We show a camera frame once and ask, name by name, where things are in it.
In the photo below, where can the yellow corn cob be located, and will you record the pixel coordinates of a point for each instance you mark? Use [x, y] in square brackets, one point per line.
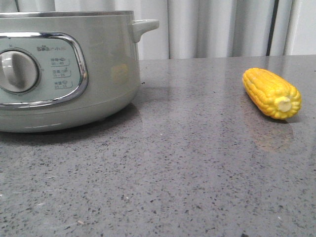
[273, 95]

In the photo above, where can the green electric cooking pot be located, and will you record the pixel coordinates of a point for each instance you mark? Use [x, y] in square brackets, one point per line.
[88, 67]

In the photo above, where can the grey pot control knob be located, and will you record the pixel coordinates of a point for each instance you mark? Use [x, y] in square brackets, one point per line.
[18, 71]

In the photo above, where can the white pleated curtain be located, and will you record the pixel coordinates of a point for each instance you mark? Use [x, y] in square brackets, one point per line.
[206, 28]

